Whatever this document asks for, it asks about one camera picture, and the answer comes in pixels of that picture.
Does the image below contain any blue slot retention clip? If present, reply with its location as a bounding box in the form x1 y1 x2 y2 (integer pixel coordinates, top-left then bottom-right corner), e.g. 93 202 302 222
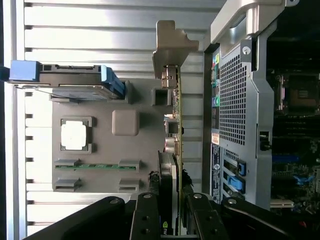
226 176 247 199
235 161 247 177

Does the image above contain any green RAM stick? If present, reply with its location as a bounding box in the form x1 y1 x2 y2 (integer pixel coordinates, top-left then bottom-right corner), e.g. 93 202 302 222
54 163 140 170

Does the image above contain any white expansion slot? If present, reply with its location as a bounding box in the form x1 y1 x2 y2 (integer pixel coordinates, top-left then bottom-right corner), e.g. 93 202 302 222
269 198 295 208

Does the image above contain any grey parts rack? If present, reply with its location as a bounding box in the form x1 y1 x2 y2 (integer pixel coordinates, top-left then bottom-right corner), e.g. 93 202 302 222
48 79 181 194

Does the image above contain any blue expansion slot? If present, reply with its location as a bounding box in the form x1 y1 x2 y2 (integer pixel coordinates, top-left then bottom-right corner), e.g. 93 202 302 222
271 154 300 162

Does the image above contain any silver CPU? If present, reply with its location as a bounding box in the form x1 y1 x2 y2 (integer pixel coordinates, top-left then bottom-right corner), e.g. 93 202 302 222
61 121 90 151

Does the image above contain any green motherboard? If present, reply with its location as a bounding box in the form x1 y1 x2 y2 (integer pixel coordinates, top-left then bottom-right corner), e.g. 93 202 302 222
268 72 320 213

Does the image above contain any open PC case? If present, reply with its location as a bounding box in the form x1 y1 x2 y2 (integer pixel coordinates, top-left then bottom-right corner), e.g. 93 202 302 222
202 0 320 213

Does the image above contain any CPU socket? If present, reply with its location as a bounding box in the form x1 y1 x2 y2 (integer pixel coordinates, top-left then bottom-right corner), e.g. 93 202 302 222
274 73 320 114

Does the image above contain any hard disk with blue carrier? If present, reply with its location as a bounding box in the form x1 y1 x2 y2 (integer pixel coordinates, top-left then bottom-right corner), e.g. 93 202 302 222
0 59 126 101

